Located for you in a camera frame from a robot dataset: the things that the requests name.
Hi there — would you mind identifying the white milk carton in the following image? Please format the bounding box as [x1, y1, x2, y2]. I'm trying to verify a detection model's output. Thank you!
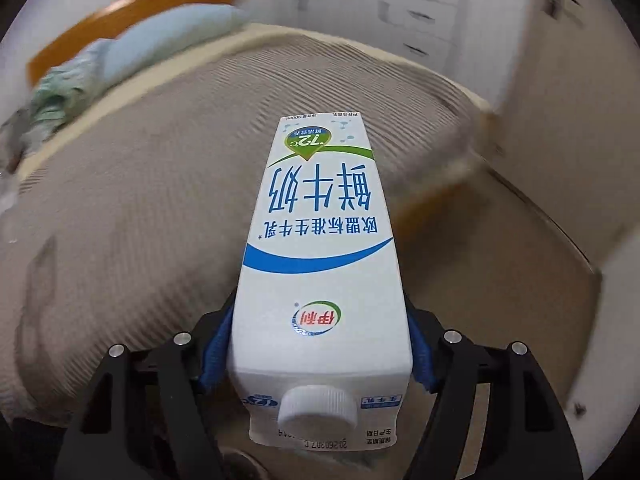
[228, 112, 412, 452]

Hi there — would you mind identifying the brown checked blanket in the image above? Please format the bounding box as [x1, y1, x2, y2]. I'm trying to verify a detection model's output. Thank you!
[1, 36, 478, 424]

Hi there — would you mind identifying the beige door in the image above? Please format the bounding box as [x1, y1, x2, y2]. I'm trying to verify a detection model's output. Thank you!
[496, 0, 639, 263]

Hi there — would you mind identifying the green floral quilt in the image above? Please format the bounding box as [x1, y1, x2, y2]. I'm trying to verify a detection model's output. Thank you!
[1, 38, 113, 174]

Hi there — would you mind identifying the yellow mattress sheet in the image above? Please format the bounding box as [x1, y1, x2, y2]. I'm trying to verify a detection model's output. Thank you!
[16, 23, 426, 181]

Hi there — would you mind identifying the light blue pillow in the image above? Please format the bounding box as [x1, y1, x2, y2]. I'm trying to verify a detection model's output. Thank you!
[101, 3, 247, 89]

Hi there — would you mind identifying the white built-in wardrobe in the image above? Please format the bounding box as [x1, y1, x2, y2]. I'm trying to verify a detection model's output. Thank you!
[274, 0, 528, 107]

